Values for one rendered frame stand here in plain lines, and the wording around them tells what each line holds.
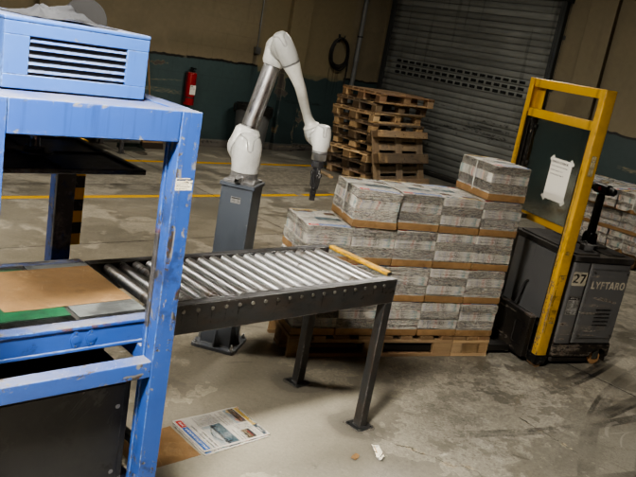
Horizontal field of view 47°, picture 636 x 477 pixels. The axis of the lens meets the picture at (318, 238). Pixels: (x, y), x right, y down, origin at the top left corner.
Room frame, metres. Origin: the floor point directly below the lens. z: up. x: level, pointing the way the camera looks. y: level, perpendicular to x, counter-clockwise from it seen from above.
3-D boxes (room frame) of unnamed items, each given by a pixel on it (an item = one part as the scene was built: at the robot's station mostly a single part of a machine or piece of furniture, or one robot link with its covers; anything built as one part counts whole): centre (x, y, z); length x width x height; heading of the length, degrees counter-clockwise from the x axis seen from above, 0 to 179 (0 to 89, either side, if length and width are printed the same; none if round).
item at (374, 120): (11.27, -0.63, 0.65); 1.33 x 0.94 x 1.30; 138
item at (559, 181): (4.94, -1.46, 1.28); 0.57 x 0.01 x 0.65; 24
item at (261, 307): (2.94, 0.08, 0.74); 1.34 x 0.05 x 0.12; 134
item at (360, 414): (3.39, -0.38, 0.34); 0.06 x 0.06 x 0.68; 44
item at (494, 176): (4.75, -1.05, 0.65); 0.39 x 0.30 x 1.29; 24
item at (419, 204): (4.53, -0.51, 0.95); 0.38 x 0.29 x 0.23; 23
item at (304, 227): (4.46, -0.39, 0.42); 1.17 x 0.39 x 0.83; 114
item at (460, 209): (4.63, -0.78, 0.95); 0.38 x 0.29 x 0.23; 23
